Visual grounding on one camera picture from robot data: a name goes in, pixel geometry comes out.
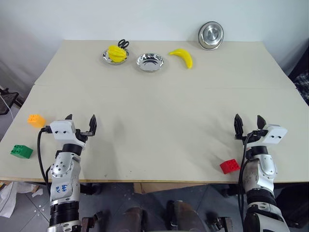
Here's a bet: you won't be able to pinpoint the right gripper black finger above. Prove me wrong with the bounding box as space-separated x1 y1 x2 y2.
234 113 244 137
256 115 267 130

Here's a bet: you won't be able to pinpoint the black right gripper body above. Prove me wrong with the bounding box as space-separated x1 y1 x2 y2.
235 130 268 144

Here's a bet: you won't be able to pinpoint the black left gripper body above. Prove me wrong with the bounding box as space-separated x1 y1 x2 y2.
75 129 95 144

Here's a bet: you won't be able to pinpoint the orange toy brick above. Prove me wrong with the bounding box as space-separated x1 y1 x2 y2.
27 114 47 129

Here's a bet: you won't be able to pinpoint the red toy brick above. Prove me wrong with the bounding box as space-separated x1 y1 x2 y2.
219 158 240 175

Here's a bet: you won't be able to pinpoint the black table leg base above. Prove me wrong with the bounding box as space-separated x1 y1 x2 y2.
79 183 102 196
221 183 240 197

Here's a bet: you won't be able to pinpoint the plaid cloth on dark chair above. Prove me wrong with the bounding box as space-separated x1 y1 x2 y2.
288 45 309 107

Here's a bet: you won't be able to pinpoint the green toy brick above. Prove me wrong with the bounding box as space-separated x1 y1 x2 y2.
10 144 34 160

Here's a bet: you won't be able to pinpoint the black metal stand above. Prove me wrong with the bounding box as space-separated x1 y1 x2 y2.
0 85 24 116

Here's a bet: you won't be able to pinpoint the steel bowl holding fruit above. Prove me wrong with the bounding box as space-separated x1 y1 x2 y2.
100 48 131 65

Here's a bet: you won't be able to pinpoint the empty steel bowl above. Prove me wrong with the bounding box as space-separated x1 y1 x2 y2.
136 52 168 73

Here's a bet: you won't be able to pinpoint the yellow toy banana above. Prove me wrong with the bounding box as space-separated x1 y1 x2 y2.
168 48 194 70

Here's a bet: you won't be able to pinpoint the round steel plate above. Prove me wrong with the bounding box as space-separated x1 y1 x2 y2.
197 21 225 51

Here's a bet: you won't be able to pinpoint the dark brown rounded shape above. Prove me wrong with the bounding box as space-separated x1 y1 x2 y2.
166 200 209 232
122 206 148 232

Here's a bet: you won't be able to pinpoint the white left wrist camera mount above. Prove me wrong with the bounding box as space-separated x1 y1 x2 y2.
49 120 86 147

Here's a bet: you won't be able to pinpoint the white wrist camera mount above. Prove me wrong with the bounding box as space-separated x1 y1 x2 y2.
254 124 289 145
49 120 86 147

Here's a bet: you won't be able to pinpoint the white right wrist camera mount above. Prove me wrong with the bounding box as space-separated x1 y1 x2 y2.
254 124 289 145

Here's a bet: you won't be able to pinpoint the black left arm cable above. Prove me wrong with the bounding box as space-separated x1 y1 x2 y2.
37 125 53 191

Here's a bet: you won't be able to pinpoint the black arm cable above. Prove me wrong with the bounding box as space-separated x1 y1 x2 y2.
237 132 254 224
37 125 53 191

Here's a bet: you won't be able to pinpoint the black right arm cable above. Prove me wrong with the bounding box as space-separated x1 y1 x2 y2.
237 132 254 224

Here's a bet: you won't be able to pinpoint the thin white cable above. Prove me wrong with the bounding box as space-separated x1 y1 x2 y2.
0 93 15 120

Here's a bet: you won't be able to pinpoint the dark metal bracket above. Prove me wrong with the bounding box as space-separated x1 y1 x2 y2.
206 212 234 232
81 211 104 232

